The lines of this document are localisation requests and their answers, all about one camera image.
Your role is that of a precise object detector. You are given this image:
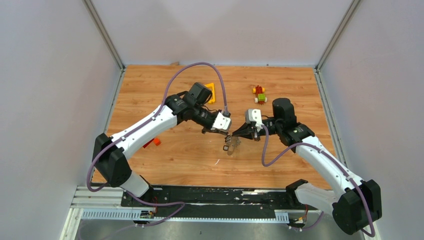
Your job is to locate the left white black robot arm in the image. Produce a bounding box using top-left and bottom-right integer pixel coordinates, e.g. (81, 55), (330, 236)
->
(92, 82), (232, 207)

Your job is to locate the white slotted cable duct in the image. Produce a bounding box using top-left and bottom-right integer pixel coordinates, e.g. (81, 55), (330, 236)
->
(80, 208), (290, 224)

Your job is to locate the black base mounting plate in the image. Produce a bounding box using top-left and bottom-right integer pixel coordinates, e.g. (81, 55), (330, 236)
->
(141, 185), (316, 218)

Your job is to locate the red flat toy block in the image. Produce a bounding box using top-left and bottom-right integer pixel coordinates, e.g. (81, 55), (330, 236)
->
(142, 139), (153, 149)

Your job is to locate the metal keyring with keys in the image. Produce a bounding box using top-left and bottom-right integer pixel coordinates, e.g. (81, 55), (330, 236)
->
(224, 135), (237, 146)

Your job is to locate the red green toy block figure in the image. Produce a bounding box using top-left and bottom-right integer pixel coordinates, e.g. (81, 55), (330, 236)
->
(252, 85), (268, 105)

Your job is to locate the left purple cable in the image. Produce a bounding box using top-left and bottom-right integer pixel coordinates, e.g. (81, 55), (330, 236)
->
(86, 61), (231, 229)

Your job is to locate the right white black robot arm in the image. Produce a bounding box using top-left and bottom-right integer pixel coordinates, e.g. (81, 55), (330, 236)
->
(231, 98), (382, 238)

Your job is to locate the yellow triangular plastic piece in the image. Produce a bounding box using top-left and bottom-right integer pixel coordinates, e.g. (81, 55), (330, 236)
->
(205, 83), (216, 104)

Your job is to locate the grey metal carabiner plate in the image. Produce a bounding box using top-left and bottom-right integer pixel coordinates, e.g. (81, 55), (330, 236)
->
(225, 136), (241, 156)

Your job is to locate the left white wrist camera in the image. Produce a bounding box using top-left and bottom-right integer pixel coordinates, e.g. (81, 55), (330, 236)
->
(211, 111), (232, 133)

